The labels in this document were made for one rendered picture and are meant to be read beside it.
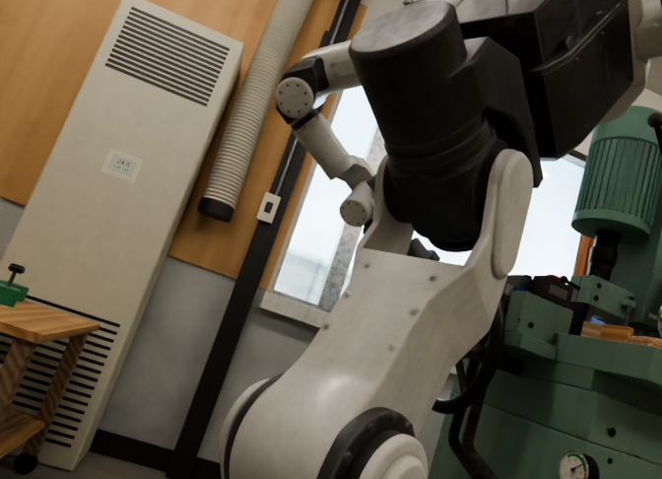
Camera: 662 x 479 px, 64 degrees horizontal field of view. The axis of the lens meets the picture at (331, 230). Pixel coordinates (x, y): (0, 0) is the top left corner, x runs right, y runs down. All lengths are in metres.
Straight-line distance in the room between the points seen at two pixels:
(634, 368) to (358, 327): 0.64
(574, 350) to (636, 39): 0.61
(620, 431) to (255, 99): 1.89
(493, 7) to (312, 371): 0.47
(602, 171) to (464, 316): 0.91
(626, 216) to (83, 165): 1.84
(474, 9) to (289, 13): 1.97
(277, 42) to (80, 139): 0.95
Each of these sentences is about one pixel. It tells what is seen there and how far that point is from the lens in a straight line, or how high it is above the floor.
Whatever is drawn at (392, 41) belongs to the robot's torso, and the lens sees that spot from 0.54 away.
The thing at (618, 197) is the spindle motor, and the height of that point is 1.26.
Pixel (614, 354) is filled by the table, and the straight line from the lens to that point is 1.13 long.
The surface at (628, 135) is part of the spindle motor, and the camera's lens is 1.48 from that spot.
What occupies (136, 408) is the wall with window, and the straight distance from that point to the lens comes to 2.51.
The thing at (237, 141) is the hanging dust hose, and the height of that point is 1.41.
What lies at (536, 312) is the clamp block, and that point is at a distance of 1.20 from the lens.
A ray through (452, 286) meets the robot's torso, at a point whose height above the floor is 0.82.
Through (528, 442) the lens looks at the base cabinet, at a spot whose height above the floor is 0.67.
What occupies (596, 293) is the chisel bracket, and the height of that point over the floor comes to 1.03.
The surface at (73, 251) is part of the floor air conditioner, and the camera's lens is 2.22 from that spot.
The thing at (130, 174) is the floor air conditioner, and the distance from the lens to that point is 2.23.
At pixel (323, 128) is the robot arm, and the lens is 1.10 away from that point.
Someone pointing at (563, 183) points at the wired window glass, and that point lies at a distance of 3.27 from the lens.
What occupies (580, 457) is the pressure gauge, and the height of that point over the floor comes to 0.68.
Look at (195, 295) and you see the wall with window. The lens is 2.46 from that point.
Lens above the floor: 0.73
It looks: 11 degrees up
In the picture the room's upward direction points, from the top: 19 degrees clockwise
